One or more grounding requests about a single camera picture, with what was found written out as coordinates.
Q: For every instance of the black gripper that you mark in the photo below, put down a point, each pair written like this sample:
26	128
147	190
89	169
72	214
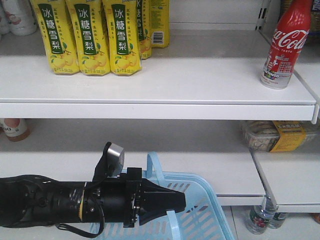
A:
114	200

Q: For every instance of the light blue plastic basket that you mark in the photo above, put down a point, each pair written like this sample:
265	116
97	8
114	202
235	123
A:
202	219

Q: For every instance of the red coca-cola aluminium bottle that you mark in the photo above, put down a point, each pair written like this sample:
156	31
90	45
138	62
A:
287	42

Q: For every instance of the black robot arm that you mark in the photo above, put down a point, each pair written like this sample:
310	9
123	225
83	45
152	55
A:
34	200

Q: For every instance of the white store shelving unit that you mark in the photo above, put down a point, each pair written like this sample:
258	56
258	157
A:
185	104

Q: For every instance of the clear water bottle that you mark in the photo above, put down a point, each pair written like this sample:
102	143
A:
278	220
260	216

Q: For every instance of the clear snack box yellow label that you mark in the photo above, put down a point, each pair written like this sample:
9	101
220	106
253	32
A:
278	136

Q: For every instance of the yellow pear drink bottle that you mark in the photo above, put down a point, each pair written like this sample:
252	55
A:
160	23
124	45
90	32
58	35
144	28

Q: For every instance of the orange C100 juice bottle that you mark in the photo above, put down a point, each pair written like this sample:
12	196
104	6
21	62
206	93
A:
16	129

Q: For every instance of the white peach drink bottle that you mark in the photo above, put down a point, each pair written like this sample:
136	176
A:
20	17

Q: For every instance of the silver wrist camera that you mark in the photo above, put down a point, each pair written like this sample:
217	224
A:
111	162

